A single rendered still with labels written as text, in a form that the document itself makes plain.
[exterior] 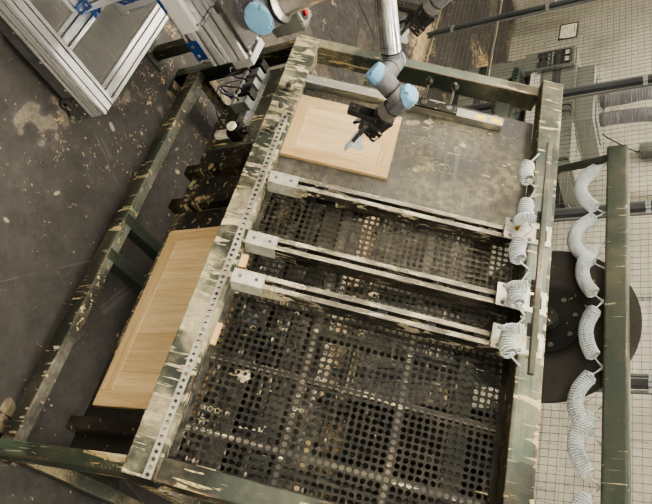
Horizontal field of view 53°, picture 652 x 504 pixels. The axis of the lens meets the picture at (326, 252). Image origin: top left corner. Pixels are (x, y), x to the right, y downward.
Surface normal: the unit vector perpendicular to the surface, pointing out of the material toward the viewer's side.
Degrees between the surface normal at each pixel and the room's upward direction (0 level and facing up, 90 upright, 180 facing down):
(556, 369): 90
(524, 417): 60
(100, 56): 0
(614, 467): 90
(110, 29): 0
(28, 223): 0
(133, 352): 90
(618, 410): 90
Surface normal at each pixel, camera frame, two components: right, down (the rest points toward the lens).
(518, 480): 0.07, -0.52
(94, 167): 0.87, -0.06
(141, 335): -0.43, -0.57
